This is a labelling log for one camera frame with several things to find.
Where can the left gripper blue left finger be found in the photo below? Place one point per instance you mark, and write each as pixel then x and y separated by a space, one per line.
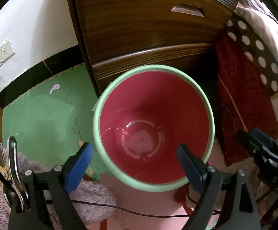
pixel 72 171

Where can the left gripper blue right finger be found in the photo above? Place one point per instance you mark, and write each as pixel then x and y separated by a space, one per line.
pixel 195 169

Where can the white plastic scrap piece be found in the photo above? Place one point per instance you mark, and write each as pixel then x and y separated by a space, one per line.
pixel 54 88

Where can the green foam floor mat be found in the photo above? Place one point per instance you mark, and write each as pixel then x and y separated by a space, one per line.
pixel 48 127

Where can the red bed skirt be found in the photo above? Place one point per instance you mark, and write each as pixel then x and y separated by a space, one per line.
pixel 244 102

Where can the red bin with green rim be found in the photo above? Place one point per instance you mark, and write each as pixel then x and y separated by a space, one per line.
pixel 142 117

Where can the brown polka dot bedsheet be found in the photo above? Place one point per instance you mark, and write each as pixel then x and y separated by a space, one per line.
pixel 241 46

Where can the dark wooden nightstand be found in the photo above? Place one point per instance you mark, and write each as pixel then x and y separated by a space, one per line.
pixel 118 35

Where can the metal spring clamp left camera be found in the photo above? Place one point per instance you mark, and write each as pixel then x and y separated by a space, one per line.
pixel 12 186

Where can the white wall socket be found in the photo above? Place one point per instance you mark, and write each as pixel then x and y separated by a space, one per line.
pixel 6 52

